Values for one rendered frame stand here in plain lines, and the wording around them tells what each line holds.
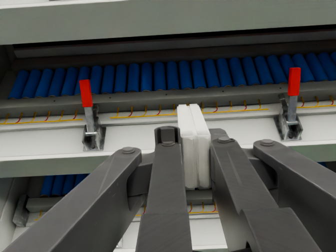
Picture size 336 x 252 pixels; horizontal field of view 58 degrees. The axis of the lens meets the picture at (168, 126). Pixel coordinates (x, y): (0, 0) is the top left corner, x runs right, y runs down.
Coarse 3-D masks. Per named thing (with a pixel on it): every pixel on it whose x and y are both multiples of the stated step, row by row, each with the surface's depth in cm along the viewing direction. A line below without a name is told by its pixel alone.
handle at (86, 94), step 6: (84, 84) 39; (84, 90) 39; (90, 90) 39; (84, 96) 39; (90, 96) 39; (84, 102) 39; (90, 102) 39; (84, 108) 40; (90, 108) 40; (90, 114) 40; (90, 120) 40; (90, 126) 40; (90, 132) 41
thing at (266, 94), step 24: (72, 96) 45; (96, 96) 44; (120, 96) 44; (144, 96) 44; (168, 96) 44; (192, 96) 43; (216, 96) 43; (240, 96) 43; (264, 96) 44; (288, 96) 44; (312, 96) 44
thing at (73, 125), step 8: (256, 112) 43; (264, 112) 43; (272, 112) 43; (296, 112) 43; (304, 112) 43; (312, 112) 43; (320, 112) 43; (328, 112) 43; (112, 120) 44; (120, 120) 44; (128, 120) 43; (136, 120) 43; (144, 120) 43; (152, 120) 43; (160, 120) 43; (168, 120) 43; (176, 120) 43; (208, 120) 43; (0, 128) 44; (8, 128) 44; (16, 128) 44; (24, 128) 44; (32, 128) 44; (40, 128) 44; (48, 128) 44; (56, 128) 44
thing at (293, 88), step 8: (296, 72) 38; (288, 80) 39; (296, 80) 38; (288, 88) 39; (296, 88) 38; (296, 96) 39; (288, 104) 39; (296, 104) 39; (288, 112) 40; (288, 120) 40
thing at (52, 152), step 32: (288, 32) 49; (320, 32) 49; (0, 64) 51; (0, 96) 49; (64, 128) 44; (128, 128) 43; (224, 128) 42; (256, 128) 42; (320, 128) 41; (0, 160) 41; (32, 160) 41; (64, 160) 41; (96, 160) 42; (320, 160) 43
